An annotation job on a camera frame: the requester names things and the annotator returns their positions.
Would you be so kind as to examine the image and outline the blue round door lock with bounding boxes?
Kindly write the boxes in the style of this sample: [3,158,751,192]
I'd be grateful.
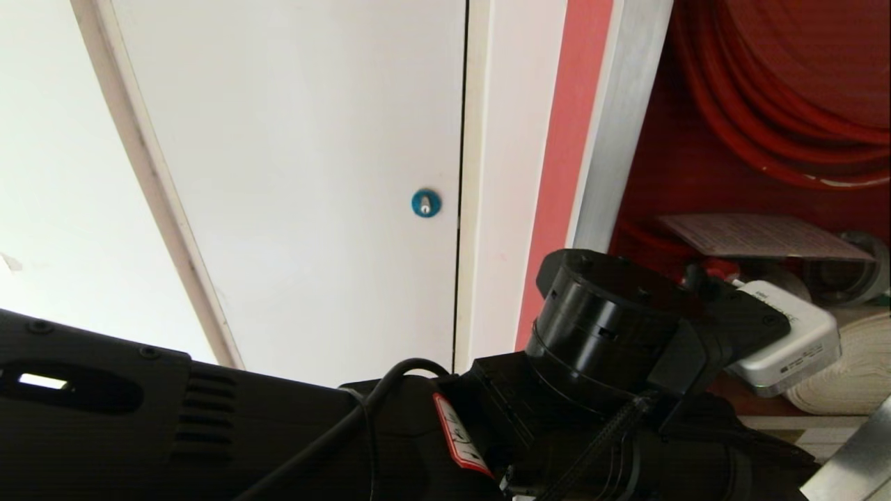
[411,188,442,218]

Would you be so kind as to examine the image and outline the white door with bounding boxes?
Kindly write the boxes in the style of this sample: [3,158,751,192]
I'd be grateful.
[111,0,467,388]

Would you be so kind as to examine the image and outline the red fire hydrant cabinet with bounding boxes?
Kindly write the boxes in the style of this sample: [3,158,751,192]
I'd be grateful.
[515,0,891,446]

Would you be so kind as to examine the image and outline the inspection card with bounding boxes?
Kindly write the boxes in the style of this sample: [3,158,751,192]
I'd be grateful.
[658,212,876,263]

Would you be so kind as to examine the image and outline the silver metal panel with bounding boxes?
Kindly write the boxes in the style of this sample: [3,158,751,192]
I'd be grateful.
[801,397,891,501]

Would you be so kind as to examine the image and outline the black cable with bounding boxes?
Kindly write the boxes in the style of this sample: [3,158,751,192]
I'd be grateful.
[237,358,455,501]

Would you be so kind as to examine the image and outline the aluminium cabinet door frame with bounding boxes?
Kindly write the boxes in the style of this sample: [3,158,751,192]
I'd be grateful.
[567,0,674,253]

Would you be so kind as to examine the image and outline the beige door frame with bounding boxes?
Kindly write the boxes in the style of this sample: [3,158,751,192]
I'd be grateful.
[70,0,244,370]

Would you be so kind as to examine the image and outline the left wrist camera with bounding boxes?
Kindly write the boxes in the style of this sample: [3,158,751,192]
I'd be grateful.
[686,268,842,399]

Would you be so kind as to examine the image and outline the red coiled fire hose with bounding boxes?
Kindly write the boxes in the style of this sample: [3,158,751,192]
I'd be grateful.
[668,0,891,191]

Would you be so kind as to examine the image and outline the metal hose coupling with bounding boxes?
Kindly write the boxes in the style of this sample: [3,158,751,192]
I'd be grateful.
[807,231,891,307]

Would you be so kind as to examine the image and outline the white rolled fire hose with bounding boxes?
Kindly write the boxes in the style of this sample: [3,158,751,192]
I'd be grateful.
[785,306,891,417]

